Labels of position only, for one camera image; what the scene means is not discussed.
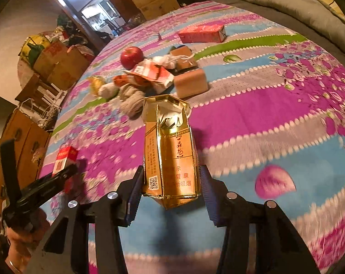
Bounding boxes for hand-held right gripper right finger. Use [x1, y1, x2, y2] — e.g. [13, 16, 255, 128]
[199, 165, 321, 274]

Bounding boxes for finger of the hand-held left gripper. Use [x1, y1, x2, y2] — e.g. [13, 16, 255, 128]
[0, 139, 23, 206]
[21, 163, 80, 206]

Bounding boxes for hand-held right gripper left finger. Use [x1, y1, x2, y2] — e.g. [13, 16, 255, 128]
[25, 166, 145, 274]

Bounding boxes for red cigarette pack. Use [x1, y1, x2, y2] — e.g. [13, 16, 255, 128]
[51, 145, 79, 195]

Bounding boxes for gold cigarette pack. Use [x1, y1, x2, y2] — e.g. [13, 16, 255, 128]
[142, 94, 202, 210]

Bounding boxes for torn orange white pack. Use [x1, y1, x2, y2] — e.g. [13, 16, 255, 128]
[124, 60, 175, 94]

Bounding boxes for person's left hand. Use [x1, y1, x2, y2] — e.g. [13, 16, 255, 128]
[6, 209, 50, 273]

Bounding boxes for wooden cabinet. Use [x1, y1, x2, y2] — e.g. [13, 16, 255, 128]
[0, 109, 51, 214]

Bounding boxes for white rack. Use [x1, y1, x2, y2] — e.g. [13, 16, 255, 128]
[20, 84, 68, 129]

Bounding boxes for floral purple bed sheet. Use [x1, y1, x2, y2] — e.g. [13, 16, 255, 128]
[37, 1, 345, 274]

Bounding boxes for crumpled white paper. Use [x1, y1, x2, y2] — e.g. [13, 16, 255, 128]
[98, 82, 119, 101]

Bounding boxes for yellow toy figure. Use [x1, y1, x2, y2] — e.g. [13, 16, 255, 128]
[87, 75, 104, 95]

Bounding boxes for orange wrapper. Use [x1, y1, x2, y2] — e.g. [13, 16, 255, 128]
[112, 75, 131, 87]

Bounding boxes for stacked cardboard boxes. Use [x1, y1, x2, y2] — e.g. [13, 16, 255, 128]
[32, 40, 91, 91]

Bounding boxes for large brown box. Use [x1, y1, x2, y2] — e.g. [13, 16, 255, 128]
[173, 68, 209, 99]

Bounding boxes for yellow bag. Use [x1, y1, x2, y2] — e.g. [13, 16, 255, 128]
[18, 33, 54, 66]

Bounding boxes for red apple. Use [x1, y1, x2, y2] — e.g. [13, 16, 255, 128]
[120, 46, 145, 70]

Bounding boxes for small brown box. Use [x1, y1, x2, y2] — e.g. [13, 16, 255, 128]
[170, 46, 198, 72]

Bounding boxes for long red carton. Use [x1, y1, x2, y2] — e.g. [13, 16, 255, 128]
[178, 24, 226, 43]

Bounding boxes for grey quilt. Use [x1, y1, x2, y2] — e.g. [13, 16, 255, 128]
[222, 0, 345, 62]

